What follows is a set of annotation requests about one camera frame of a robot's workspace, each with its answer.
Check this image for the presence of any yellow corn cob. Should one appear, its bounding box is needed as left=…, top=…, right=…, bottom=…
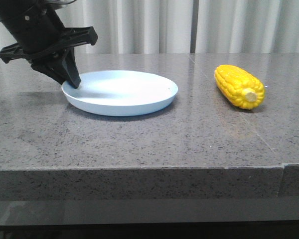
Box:
left=214, top=65, right=265, bottom=110

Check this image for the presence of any white pleated curtain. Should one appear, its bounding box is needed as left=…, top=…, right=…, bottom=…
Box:
left=57, top=0, right=299, bottom=54

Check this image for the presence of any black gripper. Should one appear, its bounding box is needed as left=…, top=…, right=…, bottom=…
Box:
left=0, top=0, right=98, bottom=89

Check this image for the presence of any light blue round plate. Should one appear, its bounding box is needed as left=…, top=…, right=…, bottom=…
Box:
left=61, top=70, right=178, bottom=117

